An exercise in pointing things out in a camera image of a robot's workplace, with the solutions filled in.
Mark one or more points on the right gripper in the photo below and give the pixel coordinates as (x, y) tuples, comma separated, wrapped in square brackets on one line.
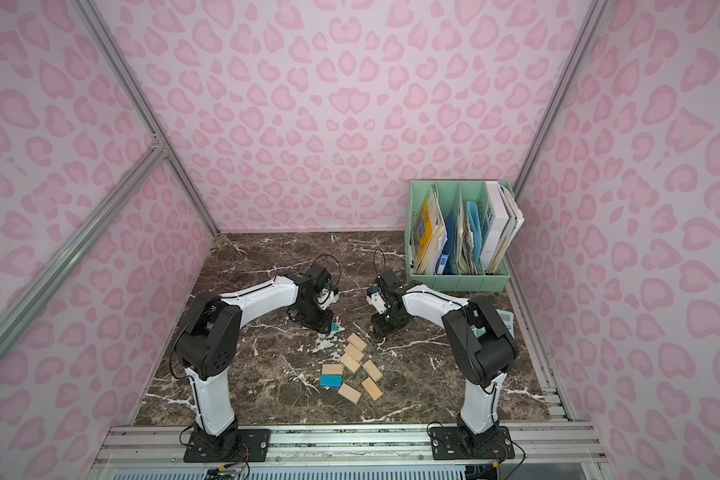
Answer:
[(384, 323)]

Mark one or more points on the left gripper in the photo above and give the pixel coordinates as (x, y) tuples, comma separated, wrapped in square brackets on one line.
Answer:
[(317, 318)]

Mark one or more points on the wooden block top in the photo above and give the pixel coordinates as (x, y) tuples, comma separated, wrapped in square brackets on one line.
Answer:
[(357, 342)]

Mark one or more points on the wooden block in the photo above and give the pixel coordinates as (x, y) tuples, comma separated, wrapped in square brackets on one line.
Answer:
[(350, 363), (349, 393), (357, 342), (372, 388), (332, 369), (372, 370), (353, 352)]

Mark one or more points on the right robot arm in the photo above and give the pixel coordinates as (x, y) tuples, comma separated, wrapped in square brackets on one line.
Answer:
[(482, 345)]

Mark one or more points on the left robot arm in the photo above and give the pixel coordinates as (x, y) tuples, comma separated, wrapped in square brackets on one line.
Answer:
[(207, 345)]

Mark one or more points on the wooden block above teal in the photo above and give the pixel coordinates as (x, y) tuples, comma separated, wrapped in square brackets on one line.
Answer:
[(332, 369)]

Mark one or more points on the teal rectangular block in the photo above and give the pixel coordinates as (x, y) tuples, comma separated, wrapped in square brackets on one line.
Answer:
[(330, 381)]

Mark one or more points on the wooden block bottom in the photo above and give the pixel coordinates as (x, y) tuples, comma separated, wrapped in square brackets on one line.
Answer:
[(349, 393)]

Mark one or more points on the yellow book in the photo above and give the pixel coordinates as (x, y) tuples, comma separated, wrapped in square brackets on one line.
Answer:
[(430, 235)]

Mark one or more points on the green file organizer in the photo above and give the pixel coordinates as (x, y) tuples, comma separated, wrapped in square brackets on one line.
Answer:
[(458, 233)]

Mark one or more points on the grey calculator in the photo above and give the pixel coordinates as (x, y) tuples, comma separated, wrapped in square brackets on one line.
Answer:
[(507, 318)]

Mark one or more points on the blue folder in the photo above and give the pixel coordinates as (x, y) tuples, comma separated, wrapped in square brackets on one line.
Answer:
[(474, 233)]

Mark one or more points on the white book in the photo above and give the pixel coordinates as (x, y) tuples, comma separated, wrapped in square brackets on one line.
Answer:
[(503, 220)]

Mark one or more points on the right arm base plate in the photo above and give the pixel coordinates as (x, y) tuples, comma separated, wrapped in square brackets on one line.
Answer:
[(460, 443)]

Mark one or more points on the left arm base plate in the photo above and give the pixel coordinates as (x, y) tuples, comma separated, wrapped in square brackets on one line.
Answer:
[(230, 447)]

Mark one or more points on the aluminium front rail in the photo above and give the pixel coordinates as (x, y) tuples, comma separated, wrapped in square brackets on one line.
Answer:
[(362, 445)]

